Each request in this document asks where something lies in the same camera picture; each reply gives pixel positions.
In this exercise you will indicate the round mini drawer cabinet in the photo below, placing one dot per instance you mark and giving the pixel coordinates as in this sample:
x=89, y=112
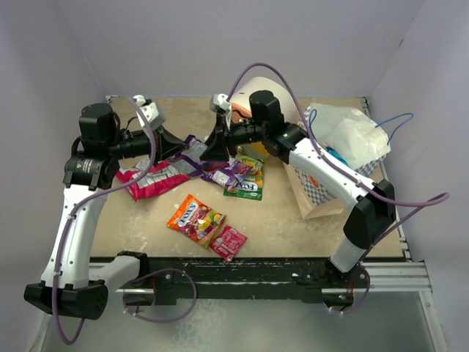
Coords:
x=241, y=106

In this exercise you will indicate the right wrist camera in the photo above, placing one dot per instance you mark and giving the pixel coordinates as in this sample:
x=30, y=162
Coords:
x=220, y=104

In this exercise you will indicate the aluminium frame rail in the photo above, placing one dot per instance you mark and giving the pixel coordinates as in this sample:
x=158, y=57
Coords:
x=395, y=275

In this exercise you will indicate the green Fox's candy bag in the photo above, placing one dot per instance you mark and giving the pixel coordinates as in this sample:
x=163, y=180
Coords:
x=251, y=186

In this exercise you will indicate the black table front rail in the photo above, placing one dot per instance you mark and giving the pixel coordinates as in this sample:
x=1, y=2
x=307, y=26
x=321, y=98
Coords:
x=308, y=279

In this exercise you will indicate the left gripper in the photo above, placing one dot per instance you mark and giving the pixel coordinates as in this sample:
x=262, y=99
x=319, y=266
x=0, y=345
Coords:
x=166, y=145

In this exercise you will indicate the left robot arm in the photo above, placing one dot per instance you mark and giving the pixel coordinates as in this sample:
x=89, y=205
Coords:
x=68, y=286

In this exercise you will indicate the purple snack bag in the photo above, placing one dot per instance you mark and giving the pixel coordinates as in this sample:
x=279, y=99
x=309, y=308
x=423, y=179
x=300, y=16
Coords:
x=230, y=175
x=188, y=162

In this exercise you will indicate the orange Fox's candy bag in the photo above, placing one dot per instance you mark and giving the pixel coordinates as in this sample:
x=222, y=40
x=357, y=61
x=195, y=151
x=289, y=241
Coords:
x=197, y=221

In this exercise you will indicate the large blue snack bag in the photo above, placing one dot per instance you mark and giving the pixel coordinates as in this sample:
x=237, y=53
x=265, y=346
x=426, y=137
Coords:
x=336, y=155

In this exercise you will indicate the checkered paper bag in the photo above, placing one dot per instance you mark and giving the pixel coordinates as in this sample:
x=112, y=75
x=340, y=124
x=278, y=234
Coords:
x=351, y=137

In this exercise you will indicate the pink snack bag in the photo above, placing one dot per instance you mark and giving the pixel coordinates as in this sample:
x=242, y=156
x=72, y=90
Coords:
x=160, y=179

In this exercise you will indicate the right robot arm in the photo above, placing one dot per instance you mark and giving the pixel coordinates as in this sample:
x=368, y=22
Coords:
x=371, y=204

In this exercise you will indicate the small pink candy packet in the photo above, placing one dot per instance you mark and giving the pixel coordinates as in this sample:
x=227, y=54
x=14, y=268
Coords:
x=228, y=243

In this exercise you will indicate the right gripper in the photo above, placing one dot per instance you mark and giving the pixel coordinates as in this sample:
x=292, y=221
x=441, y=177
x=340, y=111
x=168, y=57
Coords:
x=220, y=140

